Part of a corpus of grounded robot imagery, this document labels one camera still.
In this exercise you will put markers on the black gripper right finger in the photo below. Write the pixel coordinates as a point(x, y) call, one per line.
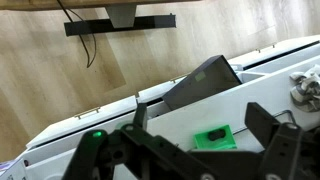
point(263, 123)

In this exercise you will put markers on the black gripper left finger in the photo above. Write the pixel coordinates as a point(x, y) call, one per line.
point(140, 116)

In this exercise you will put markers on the green lunchbox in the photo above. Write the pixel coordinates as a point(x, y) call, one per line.
point(203, 140)

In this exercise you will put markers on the grey white striped cloth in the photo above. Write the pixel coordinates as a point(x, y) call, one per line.
point(306, 90)

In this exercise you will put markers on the thin metal TV stand frame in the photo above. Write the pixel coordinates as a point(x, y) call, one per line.
point(286, 111)

